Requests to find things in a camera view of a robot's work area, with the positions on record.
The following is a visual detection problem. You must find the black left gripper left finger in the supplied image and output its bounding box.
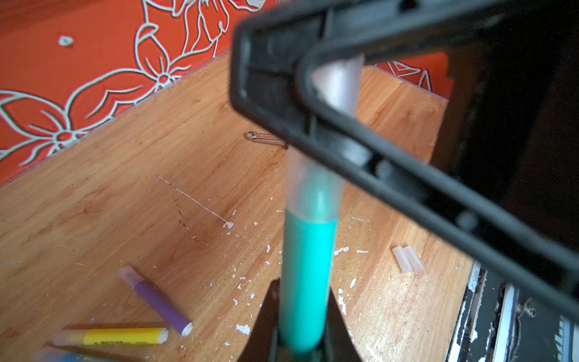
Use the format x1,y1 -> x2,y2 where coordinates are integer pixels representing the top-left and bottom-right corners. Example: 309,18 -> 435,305
238,279 -> 279,362

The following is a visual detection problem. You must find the yellow highlighter pen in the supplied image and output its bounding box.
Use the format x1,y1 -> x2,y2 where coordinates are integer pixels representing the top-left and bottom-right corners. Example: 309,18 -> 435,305
53,327 -> 169,346

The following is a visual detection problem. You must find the blue marker pen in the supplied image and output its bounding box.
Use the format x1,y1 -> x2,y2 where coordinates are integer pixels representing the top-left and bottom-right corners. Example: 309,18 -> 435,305
33,347 -> 117,362

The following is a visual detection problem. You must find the green marker pen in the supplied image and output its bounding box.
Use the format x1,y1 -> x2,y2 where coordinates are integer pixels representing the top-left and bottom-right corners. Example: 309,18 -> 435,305
277,176 -> 340,354

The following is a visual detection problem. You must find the clear pen cap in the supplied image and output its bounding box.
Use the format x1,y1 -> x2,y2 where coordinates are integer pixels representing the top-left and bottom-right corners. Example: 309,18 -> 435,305
404,245 -> 425,273
286,54 -> 365,223
392,246 -> 413,273

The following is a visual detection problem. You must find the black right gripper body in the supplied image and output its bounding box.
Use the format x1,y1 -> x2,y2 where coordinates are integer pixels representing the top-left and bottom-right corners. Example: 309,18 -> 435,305
230,1 -> 578,320

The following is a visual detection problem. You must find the purple marker pen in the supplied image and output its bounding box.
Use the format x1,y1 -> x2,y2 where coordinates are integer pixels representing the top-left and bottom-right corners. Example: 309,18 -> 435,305
118,265 -> 193,336

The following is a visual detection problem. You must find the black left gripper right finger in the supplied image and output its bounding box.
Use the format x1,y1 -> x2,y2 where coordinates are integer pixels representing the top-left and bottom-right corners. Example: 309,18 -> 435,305
322,294 -> 362,362

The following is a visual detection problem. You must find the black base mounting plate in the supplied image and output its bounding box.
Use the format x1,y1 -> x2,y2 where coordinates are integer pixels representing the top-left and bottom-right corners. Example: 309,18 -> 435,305
446,262 -> 578,361

